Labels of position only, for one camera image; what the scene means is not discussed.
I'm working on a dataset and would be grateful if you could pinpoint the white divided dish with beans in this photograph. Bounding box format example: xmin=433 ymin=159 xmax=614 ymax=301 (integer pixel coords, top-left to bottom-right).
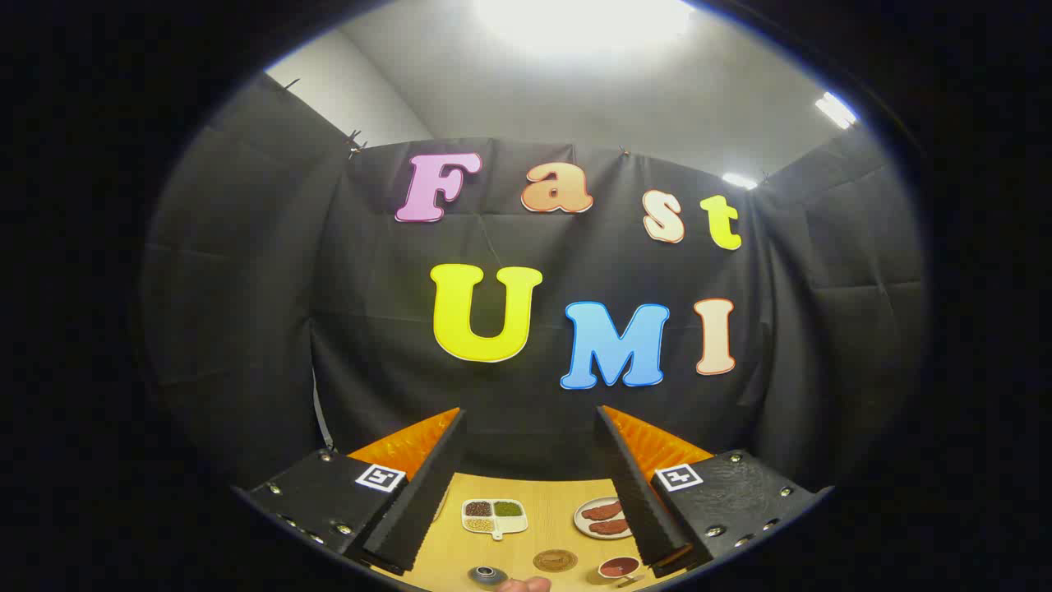
xmin=460 ymin=498 xmax=528 ymax=541

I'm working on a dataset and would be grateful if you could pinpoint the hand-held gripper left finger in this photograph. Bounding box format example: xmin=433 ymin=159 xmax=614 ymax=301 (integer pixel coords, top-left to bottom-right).
xmin=233 ymin=407 xmax=468 ymax=575

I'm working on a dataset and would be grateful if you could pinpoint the black backdrop cloth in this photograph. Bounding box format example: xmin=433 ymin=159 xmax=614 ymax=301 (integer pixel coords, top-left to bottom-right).
xmin=141 ymin=72 xmax=930 ymax=494

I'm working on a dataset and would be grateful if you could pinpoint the cream cup with wooden handle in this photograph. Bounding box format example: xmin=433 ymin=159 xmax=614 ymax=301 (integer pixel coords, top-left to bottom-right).
xmin=588 ymin=555 xmax=646 ymax=588

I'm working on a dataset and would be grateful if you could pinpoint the white round plate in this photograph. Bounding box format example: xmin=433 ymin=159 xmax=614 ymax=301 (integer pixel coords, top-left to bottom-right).
xmin=573 ymin=497 xmax=634 ymax=540

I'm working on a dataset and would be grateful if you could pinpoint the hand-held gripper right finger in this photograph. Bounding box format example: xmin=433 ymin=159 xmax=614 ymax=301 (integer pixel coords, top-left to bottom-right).
xmin=595 ymin=405 xmax=833 ymax=576

